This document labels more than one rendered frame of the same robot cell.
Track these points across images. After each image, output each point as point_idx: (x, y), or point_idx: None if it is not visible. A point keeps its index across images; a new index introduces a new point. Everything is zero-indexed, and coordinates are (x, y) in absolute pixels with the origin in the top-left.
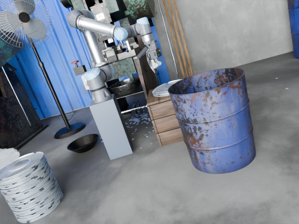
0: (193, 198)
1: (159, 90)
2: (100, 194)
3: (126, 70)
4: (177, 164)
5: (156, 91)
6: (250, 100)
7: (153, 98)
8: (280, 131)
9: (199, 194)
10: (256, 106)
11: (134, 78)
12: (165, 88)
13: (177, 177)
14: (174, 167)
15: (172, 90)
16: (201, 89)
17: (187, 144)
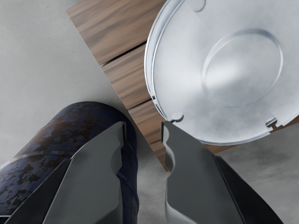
0: (0, 131)
1: (211, 21)
2: None
3: None
4: (56, 85)
5: (187, 10)
6: (283, 142)
7: (130, 15)
8: (155, 184)
9: (10, 135)
10: (248, 154)
11: None
12: (208, 58)
13: (25, 98)
14: (45, 83)
15: (10, 202)
16: (125, 199)
17: (31, 138)
